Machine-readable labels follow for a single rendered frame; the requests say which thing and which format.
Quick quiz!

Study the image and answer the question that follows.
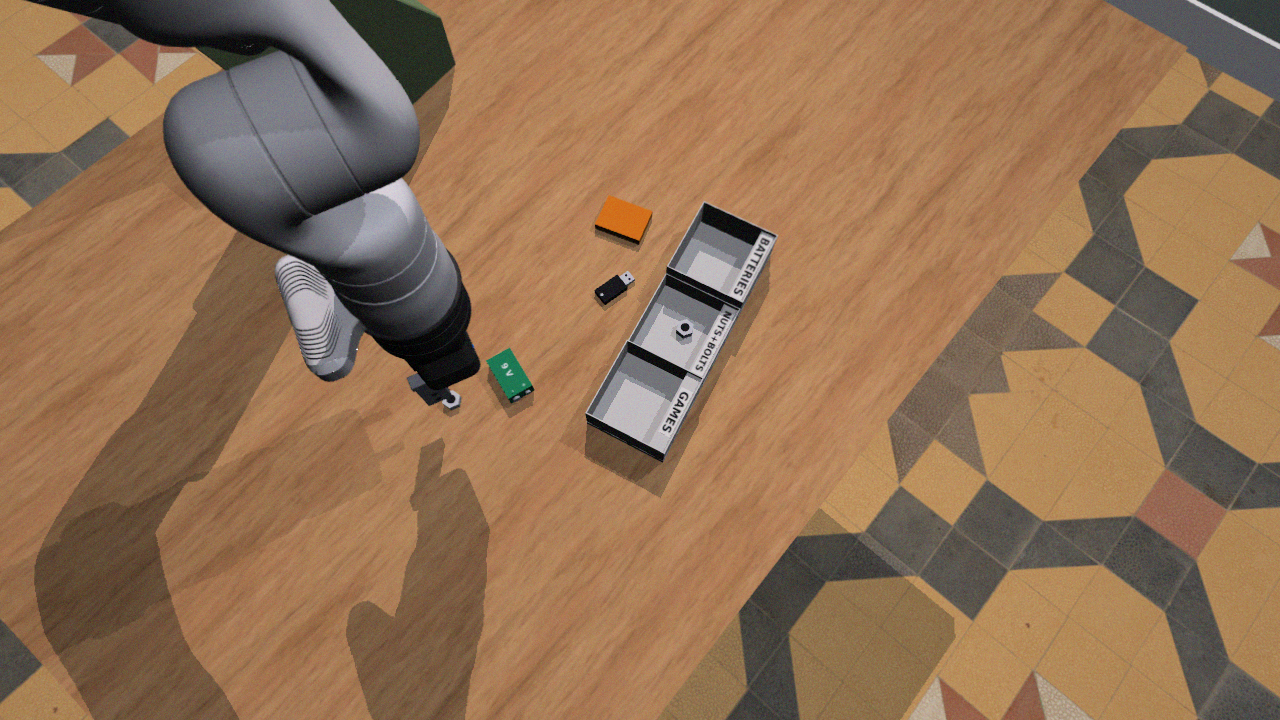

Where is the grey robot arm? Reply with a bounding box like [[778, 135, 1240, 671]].
[[26, 0, 436, 304]]

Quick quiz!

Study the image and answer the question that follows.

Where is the green nine-volt battery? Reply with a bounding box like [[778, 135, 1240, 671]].
[[486, 348, 534, 404]]

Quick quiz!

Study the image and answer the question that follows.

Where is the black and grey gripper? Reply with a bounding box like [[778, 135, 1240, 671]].
[[275, 231, 481, 406]]

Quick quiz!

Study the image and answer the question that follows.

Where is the black usb stick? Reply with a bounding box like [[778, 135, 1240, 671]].
[[595, 272, 634, 305]]

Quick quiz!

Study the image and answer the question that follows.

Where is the orange flat rectangular block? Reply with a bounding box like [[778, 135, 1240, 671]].
[[595, 195, 652, 245]]

